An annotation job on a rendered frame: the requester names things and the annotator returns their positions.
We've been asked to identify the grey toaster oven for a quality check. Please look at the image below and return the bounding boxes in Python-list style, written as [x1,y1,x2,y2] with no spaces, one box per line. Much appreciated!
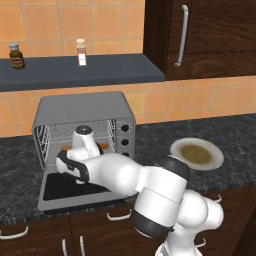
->
[32,91,137,214]

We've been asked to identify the orange brown kebab skewer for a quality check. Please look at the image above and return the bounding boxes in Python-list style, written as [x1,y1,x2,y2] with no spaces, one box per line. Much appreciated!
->
[61,142,110,152]

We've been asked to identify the grey toaster oven door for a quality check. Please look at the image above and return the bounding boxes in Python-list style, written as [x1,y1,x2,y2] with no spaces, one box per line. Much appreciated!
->
[37,170,135,214]

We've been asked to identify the white plate with brown centre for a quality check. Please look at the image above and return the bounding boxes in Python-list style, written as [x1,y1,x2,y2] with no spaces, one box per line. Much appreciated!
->
[169,137,225,172]

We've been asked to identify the white shaker with pale cap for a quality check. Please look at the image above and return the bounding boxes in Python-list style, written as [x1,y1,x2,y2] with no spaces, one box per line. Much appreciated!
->
[75,38,88,67]

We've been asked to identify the dark wood drawer front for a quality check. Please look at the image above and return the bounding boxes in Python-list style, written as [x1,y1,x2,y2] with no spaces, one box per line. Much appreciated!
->
[68,201,139,236]
[0,214,70,251]
[186,185,251,234]

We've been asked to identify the brown bottle with grey cap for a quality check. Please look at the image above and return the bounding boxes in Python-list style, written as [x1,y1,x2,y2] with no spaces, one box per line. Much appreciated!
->
[8,42,26,70]

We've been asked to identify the dark grey wall shelf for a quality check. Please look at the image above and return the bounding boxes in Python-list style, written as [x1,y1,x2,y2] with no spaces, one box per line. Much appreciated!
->
[0,53,167,93]

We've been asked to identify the grey wall cupboard handle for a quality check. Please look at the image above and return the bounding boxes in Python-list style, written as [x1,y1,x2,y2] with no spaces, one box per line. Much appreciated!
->
[174,4,190,68]

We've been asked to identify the white cupboard door handle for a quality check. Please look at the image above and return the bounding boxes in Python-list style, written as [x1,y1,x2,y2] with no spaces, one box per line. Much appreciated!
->
[61,238,69,256]
[78,235,87,256]

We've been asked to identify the dark wood wall cupboard door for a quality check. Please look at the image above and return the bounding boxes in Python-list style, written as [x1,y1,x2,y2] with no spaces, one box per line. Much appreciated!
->
[165,0,256,81]

